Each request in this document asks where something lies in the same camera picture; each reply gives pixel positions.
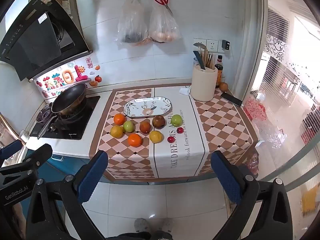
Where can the clear plastic bag dark contents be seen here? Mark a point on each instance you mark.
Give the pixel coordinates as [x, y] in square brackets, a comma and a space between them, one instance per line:
[131, 22]

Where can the steel hood duct cover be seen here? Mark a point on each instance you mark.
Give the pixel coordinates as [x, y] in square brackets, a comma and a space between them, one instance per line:
[67, 7]

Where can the grey fuzzy slipper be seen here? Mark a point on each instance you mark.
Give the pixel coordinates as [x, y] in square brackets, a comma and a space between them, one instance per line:
[165, 226]
[142, 226]

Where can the cream utensil holder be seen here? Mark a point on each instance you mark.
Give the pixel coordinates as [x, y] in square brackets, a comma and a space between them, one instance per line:
[203, 85]

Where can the floral oval plate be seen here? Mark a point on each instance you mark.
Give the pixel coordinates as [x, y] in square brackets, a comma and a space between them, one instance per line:
[147, 107]

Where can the colourful wall sticker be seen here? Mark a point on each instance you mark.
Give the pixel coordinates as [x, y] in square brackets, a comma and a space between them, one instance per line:
[62, 76]

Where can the orange labelled sauce bottle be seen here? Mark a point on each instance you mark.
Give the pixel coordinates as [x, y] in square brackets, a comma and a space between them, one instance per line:
[219, 76]

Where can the red apple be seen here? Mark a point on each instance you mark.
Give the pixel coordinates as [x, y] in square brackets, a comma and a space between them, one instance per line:
[145, 127]

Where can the red cherry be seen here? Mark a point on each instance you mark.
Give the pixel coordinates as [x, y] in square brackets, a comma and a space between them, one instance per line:
[170, 139]
[180, 130]

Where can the black range hood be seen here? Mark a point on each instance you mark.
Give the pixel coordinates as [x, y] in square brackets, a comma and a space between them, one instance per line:
[37, 37]

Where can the clear plastic bag with eggs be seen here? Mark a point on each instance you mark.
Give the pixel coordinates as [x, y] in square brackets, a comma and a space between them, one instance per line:
[163, 25]

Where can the glass sliding door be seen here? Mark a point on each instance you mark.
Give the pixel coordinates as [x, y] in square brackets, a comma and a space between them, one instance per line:
[287, 80]

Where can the checkered table mat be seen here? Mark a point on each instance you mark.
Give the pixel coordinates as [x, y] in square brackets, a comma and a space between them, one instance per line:
[220, 127]

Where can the dark brown-red apple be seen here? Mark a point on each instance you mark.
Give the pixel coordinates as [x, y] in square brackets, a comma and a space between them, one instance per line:
[158, 122]

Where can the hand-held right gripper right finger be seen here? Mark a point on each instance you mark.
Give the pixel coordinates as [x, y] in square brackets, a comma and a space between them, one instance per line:
[225, 177]

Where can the person's dark clothing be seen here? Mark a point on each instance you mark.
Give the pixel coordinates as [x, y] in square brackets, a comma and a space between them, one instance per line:
[140, 237]

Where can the black plug charger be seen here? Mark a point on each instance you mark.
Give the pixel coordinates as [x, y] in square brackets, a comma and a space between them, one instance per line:
[225, 45]

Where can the black smartphone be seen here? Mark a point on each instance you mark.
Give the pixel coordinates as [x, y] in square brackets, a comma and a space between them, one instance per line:
[231, 99]

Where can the green apple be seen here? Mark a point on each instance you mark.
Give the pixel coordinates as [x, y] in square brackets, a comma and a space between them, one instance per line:
[176, 120]
[129, 126]

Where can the black gas stove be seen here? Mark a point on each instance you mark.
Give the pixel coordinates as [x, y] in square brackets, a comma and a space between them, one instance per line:
[75, 127]

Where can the metal spatula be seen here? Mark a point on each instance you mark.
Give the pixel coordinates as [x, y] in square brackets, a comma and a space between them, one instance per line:
[198, 45]

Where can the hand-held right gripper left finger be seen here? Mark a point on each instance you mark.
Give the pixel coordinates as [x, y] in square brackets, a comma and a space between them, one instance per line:
[93, 173]

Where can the red paper cutout decoration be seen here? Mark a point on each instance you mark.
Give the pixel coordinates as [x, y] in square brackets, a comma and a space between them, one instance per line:
[255, 108]

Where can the crumpled white tissue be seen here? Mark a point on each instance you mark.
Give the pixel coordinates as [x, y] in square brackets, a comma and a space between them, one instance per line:
[185, 91]

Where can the black capped sauce bottle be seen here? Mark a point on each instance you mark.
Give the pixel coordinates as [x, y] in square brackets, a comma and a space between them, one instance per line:
[219, 59]

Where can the bundle of wooden chopsticks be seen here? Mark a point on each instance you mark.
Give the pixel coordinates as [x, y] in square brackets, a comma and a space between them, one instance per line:
[208, 58]

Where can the black frying pan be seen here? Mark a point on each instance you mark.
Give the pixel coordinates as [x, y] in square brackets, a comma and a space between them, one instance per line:
[68, 97]

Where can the yellow citrus fruit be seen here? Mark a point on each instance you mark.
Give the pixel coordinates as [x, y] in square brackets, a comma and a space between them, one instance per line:
[116, 131]
[156, 137]

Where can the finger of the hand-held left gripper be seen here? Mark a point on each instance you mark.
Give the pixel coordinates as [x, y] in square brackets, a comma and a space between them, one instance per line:
[10, 148]
[38, 155]

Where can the white wall outlet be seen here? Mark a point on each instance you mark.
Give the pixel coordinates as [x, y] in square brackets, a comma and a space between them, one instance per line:
[212, 46]
[200, 44]

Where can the small brownish orange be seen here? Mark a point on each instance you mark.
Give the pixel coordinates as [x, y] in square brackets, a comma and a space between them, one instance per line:
[223, 86]

